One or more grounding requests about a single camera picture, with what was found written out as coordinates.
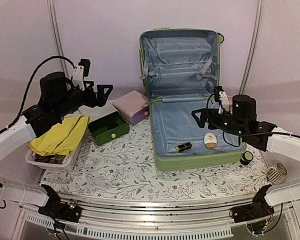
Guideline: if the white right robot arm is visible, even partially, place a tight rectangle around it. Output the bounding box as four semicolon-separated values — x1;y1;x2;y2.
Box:
191;86;300;218

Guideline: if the cream round bottle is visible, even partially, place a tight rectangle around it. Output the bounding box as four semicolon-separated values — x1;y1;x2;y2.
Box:
203;132;218;150

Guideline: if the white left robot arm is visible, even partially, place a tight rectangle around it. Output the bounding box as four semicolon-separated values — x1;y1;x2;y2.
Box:
0;58;113;217

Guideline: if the yellow garment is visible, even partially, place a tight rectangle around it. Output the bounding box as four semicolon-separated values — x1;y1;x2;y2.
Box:
27;115;90;157

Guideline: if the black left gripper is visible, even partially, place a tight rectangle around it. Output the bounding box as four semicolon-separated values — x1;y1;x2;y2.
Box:
54;80;114;119

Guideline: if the white ribbed round object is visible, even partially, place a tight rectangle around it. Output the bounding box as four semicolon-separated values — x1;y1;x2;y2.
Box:
266;162;288;185

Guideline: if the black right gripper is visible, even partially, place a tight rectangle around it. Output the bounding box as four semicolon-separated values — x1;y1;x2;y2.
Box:
192;108;248;138

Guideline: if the white perforated plastic basket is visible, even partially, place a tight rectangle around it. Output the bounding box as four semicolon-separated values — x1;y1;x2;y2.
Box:
25;141;82;172

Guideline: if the small dark tube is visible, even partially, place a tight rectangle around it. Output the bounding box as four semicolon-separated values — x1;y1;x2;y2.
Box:
175;142;193;153

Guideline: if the green hard-shell suitcase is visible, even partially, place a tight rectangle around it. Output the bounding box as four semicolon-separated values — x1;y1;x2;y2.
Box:
139;29;247;172

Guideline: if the floral white table mat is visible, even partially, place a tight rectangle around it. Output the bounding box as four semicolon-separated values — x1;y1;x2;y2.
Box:
41;119;267;202

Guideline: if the purple drawer box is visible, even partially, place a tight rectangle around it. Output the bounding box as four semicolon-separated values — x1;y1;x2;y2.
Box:
112;90;150;125

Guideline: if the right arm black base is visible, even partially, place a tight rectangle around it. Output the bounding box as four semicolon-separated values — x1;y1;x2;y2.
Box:
229;184;275;223

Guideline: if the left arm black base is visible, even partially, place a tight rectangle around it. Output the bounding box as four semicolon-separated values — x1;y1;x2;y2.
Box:
38;184;82;223

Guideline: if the white green drawer box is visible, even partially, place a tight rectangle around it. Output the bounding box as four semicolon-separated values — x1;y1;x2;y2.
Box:
78;100;130;146

